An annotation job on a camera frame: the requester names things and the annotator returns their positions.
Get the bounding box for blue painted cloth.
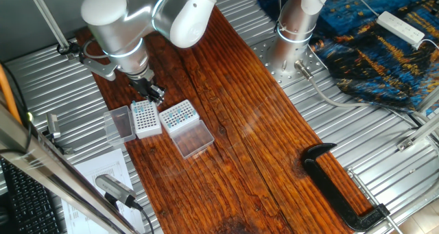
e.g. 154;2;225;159
257;0;439;117

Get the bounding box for silver perforated base plate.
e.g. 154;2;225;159
252;34;330;89

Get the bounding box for printed paper sheet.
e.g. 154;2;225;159
61;148;147;234

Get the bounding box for thin aluminium post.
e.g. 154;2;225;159
25;0;75;60

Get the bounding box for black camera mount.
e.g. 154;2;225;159
40;130;75;156

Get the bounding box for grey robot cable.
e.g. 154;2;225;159
294;59;421;128

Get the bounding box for black camera cable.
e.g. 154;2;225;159
132;201;156;234

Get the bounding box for white pipette tip holder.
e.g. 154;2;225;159
158;99;201;138
130;99;163;140

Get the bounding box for silver metal frame bar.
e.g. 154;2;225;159
0;103;141;234

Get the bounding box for black cable loop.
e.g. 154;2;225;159
56;40;78;56

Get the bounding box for white power cable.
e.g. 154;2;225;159
416;38;439;51
344;0;380;18

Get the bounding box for silver clamp screw rod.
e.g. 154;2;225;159
346;167;404;234

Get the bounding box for brown wooden board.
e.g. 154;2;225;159
74;5;375;234

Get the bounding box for orange tube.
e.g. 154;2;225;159
0;64;22;125

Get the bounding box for black keyboard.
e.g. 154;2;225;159
0;158;64;234

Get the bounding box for aluminium profile bar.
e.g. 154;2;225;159
396;113;439;152
414;86;439;115

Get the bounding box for clear plastic holder lid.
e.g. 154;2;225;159
171;119;215;159
104;105;137;145

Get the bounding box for silver camera with black end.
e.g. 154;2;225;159
95;174;138;209

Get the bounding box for small silver camera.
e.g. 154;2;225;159
46;113;62;139

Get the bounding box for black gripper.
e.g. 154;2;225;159
128;76;166;106

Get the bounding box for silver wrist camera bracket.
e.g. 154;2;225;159
80;57;119;82

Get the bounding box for white power strip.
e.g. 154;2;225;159
376;10;426;51

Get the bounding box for black C-clamp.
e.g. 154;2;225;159
300;143;392;232

